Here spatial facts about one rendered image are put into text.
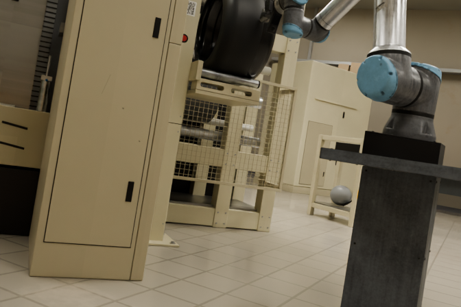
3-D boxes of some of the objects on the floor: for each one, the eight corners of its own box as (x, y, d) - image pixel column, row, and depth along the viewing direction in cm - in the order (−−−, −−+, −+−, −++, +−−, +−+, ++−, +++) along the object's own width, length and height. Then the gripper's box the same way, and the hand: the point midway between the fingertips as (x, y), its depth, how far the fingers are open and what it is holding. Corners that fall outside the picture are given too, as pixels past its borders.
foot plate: (126, 243, 239) (127, 239, 239) (117, 231, 263) (118, 227, 263) (179, 247, 249) (180, 242, 249) (165, 235, 274) (166, 231, 274)
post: (137, 241, 247) (217, -240, 252) (132, 235, 260) (208, -224, 265) (162, 243, 252) (240, -229, 258) (156, 237, 265) (230, -213, 270)
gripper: (291, -3, 231) (270, 11, 250) (274, -8, 227) (254, 6, 247) (289, 15, 230) (268, 27, 249) (272, 10, 226) (252, 22, 245)
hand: (261, 21), depth 246 cm, fingers closed
